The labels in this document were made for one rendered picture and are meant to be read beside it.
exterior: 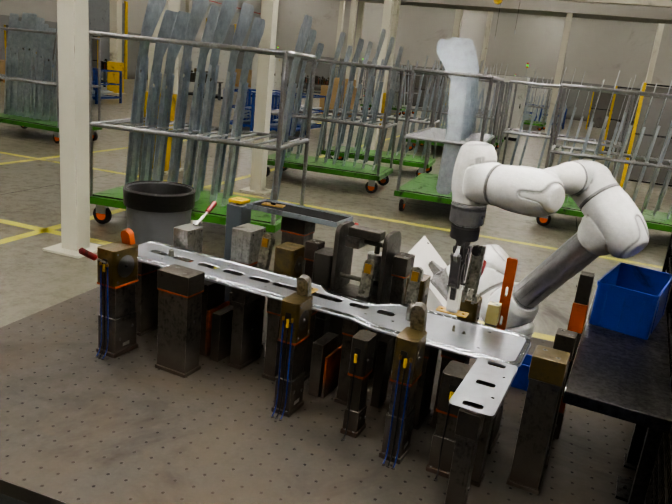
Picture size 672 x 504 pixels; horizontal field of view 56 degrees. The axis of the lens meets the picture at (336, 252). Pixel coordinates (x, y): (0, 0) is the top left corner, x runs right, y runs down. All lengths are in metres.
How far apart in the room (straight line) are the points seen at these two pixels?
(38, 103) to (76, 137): 7.09
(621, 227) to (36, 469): 1.67
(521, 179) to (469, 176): 0.14
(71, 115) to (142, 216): 1.21
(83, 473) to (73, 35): 4.14
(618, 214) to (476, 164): 0.57
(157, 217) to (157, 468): 3.07
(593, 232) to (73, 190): 4.32
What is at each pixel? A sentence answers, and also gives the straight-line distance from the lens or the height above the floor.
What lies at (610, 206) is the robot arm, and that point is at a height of 1.36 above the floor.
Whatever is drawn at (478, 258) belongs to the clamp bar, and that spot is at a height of 1.18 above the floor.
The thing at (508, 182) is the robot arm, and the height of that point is 1.46.
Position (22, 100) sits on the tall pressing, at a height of 0.58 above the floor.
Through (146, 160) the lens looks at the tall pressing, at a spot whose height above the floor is 0.61.
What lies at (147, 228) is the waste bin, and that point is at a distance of 4.61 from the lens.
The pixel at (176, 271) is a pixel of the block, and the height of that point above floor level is 1.03.
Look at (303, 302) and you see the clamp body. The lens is 1.76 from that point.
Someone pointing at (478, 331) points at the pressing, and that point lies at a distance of 1.85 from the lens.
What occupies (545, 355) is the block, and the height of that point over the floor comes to 1.06.
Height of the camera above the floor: 1.67
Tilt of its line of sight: 16 degrees down
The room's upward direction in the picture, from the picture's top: 6 degrees clockwise
